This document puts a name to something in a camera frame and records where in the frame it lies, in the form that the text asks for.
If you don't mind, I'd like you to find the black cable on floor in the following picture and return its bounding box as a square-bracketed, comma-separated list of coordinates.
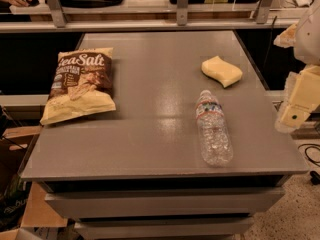
[297, 143, 320, 186]

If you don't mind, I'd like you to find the lower grey drawer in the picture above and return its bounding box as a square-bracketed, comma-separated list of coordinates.
[75, 217, 253, 240]

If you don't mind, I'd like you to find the middle metal bracket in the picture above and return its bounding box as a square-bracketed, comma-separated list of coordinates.
[176, 0, 188, 26]

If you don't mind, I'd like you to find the metal bracket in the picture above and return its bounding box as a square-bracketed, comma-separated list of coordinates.
[46, 0, 66, 28]
[176, 0, 188, 26]
[254, 0, 273, 24]

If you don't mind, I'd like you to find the left metal bracket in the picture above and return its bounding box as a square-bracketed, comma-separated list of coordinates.
[46, 0, 66, 28]

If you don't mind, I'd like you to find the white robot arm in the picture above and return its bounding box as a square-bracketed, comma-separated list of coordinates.
[274, 0, 320, 133]

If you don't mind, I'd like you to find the yellow sponge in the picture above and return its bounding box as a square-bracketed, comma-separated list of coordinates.
[201, 56, 243, 88]

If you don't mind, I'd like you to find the clear plastic water bottle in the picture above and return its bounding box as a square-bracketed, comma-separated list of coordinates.
[195, 90, 233, 167]

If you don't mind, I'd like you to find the brown sea salt chip bag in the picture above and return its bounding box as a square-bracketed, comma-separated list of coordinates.
[40, 48, 116, 125]

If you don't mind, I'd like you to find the grey drawer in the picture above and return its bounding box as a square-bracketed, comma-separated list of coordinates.
[75, 217, 253, 240]
[45, 187, 284, 219]

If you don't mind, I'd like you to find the upper grey drawer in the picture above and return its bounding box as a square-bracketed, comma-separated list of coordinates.
[45, 187, 284, 219]

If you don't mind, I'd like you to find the cardboard box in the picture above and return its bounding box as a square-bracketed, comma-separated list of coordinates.
[0, 183, 68, 240]

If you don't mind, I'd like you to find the black computer mouse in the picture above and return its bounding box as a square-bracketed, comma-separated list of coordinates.
[27, 0, 40, 7]

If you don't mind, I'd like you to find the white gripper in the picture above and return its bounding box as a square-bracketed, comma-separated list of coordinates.
[273, 23, 320, 133]

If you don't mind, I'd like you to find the right metal bracket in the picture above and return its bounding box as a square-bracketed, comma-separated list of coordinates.
[254, 0, 273, 24]

